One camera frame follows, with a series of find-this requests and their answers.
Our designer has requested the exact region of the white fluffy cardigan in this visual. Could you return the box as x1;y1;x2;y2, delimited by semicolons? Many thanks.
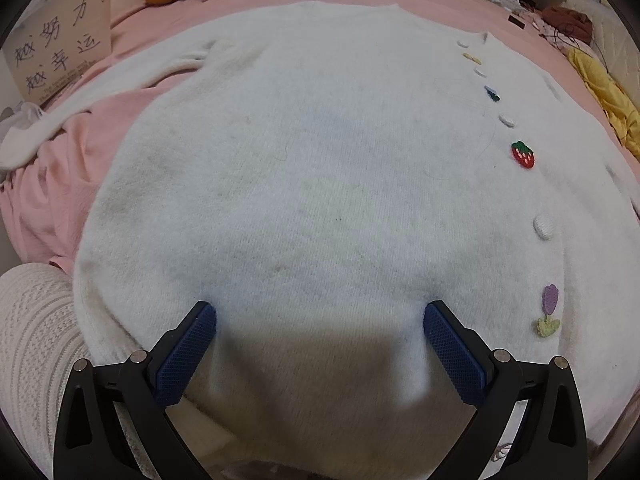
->
1;1;639;479

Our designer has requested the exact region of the person's white knit leg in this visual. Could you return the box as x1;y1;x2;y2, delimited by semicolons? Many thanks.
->
1;263;89;479

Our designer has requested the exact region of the white paper bag with writing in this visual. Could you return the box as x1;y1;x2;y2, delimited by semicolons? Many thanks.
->
2;0;112;105

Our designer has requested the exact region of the dark red cloth bundle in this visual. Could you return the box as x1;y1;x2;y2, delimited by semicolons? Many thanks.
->
541;6;593;44

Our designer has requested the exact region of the small black box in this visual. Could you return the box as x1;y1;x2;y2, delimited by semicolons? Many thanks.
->
508;15;525;29

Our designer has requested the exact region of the pink bed sheet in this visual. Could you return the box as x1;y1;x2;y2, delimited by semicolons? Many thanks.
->
1;0;639;274

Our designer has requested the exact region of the yellow pillow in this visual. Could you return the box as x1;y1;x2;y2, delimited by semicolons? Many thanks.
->
566;48;640;159

